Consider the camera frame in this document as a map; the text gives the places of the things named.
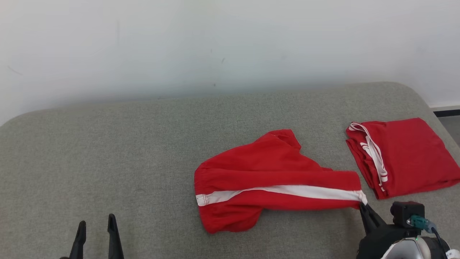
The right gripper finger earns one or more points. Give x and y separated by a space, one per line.
370 217

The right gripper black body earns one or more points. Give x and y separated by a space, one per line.
381 241

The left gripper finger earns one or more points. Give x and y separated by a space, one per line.
79 241
114 237

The red and white jersey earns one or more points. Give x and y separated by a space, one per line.
409 154

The red shorts with white stripe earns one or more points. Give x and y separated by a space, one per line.
266 169

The white and black baseboard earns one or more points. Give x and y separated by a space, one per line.
445 110

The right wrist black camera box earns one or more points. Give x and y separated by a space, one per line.
406 213

